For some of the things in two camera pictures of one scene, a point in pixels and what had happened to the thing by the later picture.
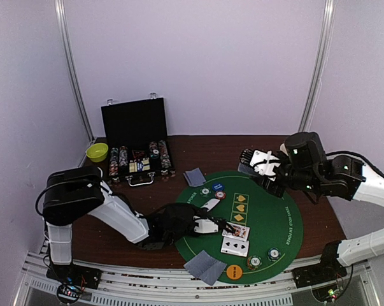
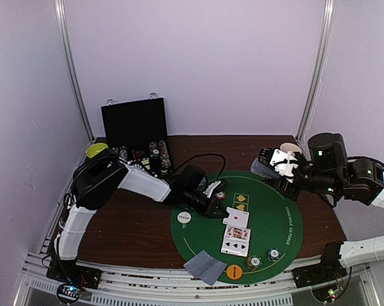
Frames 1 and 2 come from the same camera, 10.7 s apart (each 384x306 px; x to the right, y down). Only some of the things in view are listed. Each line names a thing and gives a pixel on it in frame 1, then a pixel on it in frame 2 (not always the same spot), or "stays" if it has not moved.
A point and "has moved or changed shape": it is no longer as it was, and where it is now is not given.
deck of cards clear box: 247,169 has moved or changed shape
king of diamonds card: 241,232 stays
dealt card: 200,262 stays
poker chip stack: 274,254 stays
